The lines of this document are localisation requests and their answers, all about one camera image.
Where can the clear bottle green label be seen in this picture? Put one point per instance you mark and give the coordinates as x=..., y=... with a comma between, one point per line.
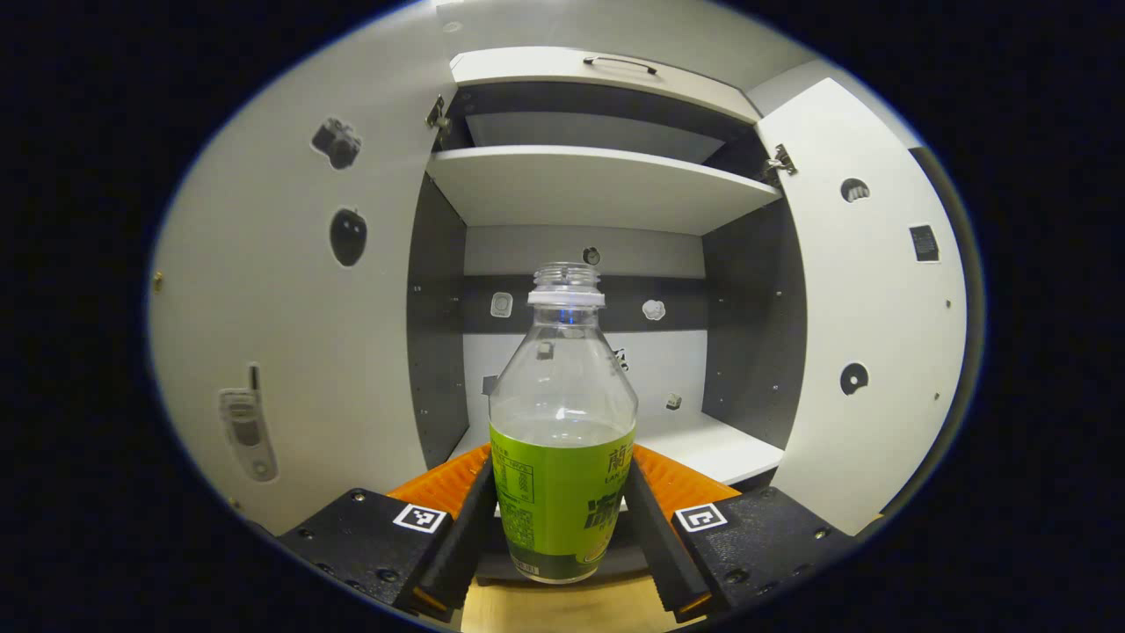
x=562, y=492

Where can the white cabinet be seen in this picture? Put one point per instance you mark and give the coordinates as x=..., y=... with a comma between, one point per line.
x=756, y=308

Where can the metal door hinge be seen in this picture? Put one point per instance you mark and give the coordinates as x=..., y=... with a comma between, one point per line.
x=437, y=114
x=780, y=163

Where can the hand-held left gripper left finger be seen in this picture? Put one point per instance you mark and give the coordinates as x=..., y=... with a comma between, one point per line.
x=439, y=554

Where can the white cabinet door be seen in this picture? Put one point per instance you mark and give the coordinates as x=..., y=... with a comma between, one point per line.
x=290, y=334
x=879, y=334

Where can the white cabinet shelf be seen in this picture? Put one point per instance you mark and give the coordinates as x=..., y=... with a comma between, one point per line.
x=598, y=189

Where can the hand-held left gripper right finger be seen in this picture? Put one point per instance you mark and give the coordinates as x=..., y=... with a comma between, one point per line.
x=672, y=554

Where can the white cabinet drawer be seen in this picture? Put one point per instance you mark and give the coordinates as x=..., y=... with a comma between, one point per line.
x=527, y=66

